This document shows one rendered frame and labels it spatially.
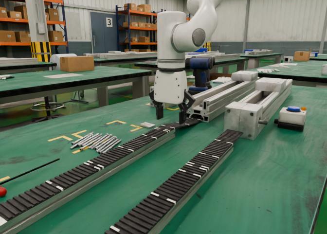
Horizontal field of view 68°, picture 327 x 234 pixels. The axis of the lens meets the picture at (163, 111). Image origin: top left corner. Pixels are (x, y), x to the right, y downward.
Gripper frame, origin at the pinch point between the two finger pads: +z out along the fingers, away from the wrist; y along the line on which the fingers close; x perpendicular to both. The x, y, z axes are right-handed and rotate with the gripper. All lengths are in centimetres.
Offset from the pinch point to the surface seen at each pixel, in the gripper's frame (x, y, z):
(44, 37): 287, -531, -36
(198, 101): 25.2, -2.2, 0.0
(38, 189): -43.8, -1.9, 2.9
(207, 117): 22.1, 3.2, 5.0
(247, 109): 11.4, 20.9, -3.3
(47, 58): 280, -516, 12
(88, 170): -33.8, 0.3, 3.0
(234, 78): 77, -4, -3
